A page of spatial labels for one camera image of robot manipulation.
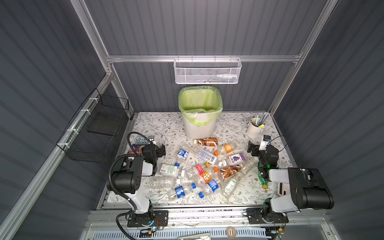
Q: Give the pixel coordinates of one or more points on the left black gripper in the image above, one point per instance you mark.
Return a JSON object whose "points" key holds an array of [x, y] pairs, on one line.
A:
{"points": [[160, 150]]}

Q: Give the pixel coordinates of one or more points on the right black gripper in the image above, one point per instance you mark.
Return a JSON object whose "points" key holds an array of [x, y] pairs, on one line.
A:
{"points": [[254, 149]]}

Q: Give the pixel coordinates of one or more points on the clear tall bottle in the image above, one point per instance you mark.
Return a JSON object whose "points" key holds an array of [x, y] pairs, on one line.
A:
{"points": [[249, 165]]}

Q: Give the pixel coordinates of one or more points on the green plastic bottle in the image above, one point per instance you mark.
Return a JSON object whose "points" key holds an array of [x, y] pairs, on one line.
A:
{"points": [[263, 182]]}

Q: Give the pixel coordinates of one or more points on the purple grape label bottle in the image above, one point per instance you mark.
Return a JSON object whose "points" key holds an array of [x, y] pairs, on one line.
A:
{"points": [[233, 160]]}

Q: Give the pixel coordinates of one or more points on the green white label bottle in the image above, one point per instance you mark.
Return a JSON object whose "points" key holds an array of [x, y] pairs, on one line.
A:
{"points": [[168, 170]]}

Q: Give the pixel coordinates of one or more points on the blue label small bottle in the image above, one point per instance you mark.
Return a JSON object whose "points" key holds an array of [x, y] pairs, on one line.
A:
{"points": [[182, 156]]}

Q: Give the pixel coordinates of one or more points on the orange cap clear bottle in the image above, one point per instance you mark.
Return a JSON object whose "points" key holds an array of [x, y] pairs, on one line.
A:
{"points": [[224, 149]]}

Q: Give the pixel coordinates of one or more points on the blue label bottle front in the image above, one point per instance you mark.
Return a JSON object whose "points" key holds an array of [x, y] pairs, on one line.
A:
{"points": [[181, 191]]}

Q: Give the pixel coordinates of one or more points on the green label tall bottle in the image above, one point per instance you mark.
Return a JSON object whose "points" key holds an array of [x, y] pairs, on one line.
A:
{"points": [[229, 187]]}

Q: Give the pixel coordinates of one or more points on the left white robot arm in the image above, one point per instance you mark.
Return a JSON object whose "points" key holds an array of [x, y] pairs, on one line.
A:
{"points": [[126, 172]]}

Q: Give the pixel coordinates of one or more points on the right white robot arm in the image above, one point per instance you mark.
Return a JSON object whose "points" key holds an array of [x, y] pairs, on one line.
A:
{"points": [[306, 187]]}

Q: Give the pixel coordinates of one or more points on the brown label bottle near bin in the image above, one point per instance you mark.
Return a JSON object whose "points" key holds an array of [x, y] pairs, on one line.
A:
{"points": [[207, 142]]}

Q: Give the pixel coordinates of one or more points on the white trash bin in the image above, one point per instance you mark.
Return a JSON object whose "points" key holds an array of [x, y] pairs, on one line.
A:
{"points": [[203, 129]]}

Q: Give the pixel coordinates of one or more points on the green bin liner bag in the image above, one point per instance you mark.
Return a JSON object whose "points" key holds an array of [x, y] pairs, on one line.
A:
{"points": [[200, 99]]}

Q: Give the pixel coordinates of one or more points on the colourful paperback book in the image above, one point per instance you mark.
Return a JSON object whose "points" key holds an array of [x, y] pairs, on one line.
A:
{"points": [[139, 143]]}

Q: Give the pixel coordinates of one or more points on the white pen cup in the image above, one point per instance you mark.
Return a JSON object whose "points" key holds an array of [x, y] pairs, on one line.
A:
{"points": [[254, 127]]}

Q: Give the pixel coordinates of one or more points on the clear empty bottle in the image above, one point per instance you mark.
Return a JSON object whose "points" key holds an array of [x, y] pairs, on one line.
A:
{"points": [[164, 182]]}

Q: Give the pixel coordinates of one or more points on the pink white calculator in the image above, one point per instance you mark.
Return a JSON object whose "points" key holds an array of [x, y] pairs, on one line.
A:
{"points": [[283, 189]]}

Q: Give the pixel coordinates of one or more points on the brown tea bottle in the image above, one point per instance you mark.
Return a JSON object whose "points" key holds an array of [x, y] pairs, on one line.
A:
{"points": [[230, 171]]}

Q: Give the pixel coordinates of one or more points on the pink label bottle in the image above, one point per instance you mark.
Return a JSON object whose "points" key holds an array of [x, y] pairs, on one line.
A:
{"points": [[192, 172]]}

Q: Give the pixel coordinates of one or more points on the blue white label bottle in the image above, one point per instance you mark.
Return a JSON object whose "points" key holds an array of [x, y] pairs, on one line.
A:
{"points": [[205, 155]]}

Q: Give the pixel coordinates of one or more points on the orange label bottle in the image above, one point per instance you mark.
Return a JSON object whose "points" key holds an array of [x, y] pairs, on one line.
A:
{"points": [[206, 176]]}

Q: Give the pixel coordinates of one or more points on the blue label bottle blue cap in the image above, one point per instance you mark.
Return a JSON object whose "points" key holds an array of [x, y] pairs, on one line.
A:
{"points": [[211, 187]]}

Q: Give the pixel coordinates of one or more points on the tape roll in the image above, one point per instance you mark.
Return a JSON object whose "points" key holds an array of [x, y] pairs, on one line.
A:
{"points": [[231, 232]]}

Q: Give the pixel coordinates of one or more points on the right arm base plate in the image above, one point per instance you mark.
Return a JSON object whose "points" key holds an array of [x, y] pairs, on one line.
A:
{"points": [[260, 216]]}

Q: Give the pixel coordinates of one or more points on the black wire side basket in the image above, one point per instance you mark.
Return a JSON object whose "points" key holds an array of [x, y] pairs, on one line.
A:
{"points": [[97, 130]]}

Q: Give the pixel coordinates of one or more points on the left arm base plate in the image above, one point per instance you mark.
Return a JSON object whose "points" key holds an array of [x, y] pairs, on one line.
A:
{"points": [[156, 218]]}

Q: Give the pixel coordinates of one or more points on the white wire wall basket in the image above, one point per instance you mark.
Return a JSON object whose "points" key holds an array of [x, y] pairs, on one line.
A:
{"points": [[205, 71]]}

